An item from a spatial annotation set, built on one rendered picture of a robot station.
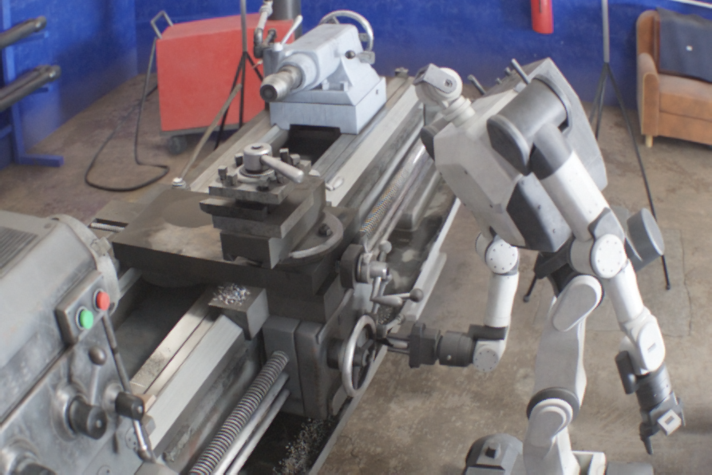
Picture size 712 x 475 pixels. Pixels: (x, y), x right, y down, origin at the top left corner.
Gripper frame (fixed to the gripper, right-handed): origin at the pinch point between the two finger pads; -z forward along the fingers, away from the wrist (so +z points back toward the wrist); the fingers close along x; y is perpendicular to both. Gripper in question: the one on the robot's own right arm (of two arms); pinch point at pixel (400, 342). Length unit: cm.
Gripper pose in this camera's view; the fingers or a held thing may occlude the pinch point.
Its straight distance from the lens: 198.3
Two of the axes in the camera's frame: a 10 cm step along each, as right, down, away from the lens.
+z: 9.4, 1.1, -3.1
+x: -0.1, -9.3, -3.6
